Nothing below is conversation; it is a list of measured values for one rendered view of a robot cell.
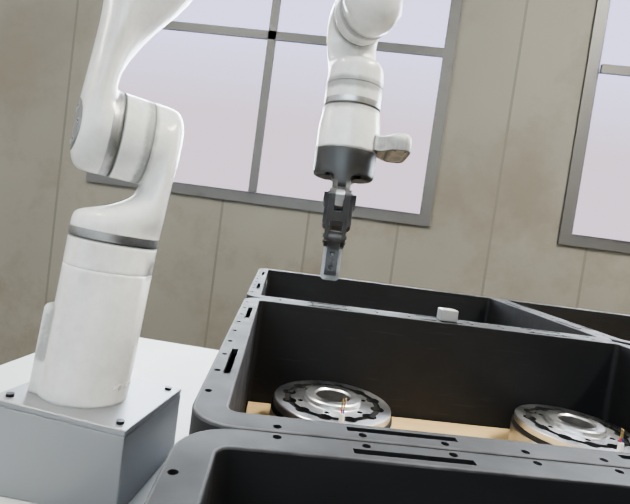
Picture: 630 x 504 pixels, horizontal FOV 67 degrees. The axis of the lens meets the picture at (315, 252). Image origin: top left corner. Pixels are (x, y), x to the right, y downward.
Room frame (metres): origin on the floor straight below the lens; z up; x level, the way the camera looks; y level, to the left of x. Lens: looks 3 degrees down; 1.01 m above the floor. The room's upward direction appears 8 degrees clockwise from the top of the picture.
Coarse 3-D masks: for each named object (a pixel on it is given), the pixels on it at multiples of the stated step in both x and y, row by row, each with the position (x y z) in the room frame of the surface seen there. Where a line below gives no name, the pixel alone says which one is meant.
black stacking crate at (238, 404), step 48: (288, 336) 0.46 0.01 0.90; (336, 336) 0.46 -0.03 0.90; (384, 336) 0.46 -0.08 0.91; (432, 336) 0.47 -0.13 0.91; (480, 336) 0.47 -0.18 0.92; (240, 384) 0.27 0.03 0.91; (384, 384) 0.46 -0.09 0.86; (432, 384) 0.47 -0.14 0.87; (480, 384) 0.47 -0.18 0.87; (528, 384) 0.48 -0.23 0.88; (576, 384) 0.48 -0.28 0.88; (624, 384) 0.46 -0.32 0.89
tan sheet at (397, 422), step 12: (252, 408) 0.44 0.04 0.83; (264, 408) 0.44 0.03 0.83; (396, 420) 0.45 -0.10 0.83; (408, 420) 0.46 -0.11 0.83; (420, 420) 0.46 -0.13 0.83; (444, 432) 0.44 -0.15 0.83; (456, 432) 0.45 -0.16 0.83; (468, 432) 0.45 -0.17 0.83; (480, 432) 0.45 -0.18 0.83; (492, 432) 0.46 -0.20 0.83; (504, 432) 0.46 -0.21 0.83
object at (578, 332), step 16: (272, 272) 0.75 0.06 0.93; (288, 272) 0.76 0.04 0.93; (256, 288) 0.53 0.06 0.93; (400, 288) 0.77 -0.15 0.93; (416, 288) 0.77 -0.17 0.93; (320, 304) 0.48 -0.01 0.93; (512, 304) 0.73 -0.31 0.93; (544, 320) 0.62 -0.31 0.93; (576, 336) 0.50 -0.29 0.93; (592, 336) 0.51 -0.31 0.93
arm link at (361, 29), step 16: (352, 0) 0.54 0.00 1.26; (368, 0) 0.54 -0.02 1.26; (384, 0) 0.54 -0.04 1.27; (400, 0) 0.55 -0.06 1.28; (336, 16) 0.58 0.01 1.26; (352, 16) 0.55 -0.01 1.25; (368, 16) 0.54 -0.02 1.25; (384, 16) 0.54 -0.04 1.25; (400, 16) 0.56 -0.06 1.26; (352, 32) 0.57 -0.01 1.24; (368, 32) 0.56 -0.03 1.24; (384, 32) 0.57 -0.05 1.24
